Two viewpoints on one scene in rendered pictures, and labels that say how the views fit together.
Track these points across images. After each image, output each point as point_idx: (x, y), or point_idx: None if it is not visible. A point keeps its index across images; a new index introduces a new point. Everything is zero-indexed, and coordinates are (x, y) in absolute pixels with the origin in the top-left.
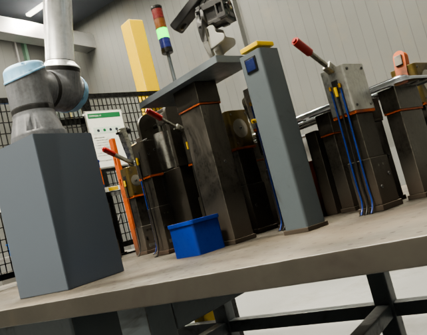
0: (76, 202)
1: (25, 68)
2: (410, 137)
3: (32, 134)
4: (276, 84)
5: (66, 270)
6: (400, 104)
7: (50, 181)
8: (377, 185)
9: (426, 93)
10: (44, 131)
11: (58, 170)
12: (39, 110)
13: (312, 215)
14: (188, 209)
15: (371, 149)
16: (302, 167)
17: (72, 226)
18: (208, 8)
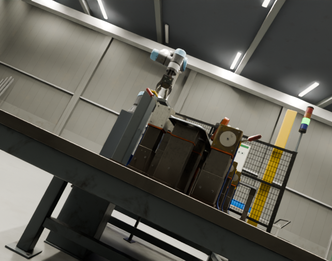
0: (120, 134)
1: (140, 93)
2: (167, 149)
3: (121, 109)
4: (141, 105)
5: (102, 149)
6: (172, 131)
7: (117, 124)
8: (133, 156)
9: (216, 142)
10: (130, 111)
11: (122, 122)
12: (135, 106)
13: (117, 156)
14: None
15: (144, 143)
16: (127, 138)
17: (114, 140)
18: (162, 78)
